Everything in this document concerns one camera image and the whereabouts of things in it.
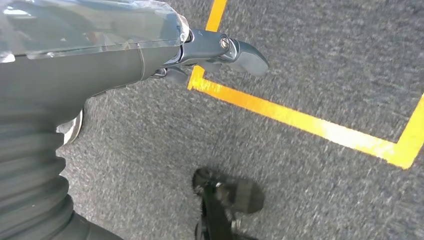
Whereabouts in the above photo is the yellow floor tape square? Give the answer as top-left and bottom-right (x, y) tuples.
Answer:
(187, 0), (424, 170)

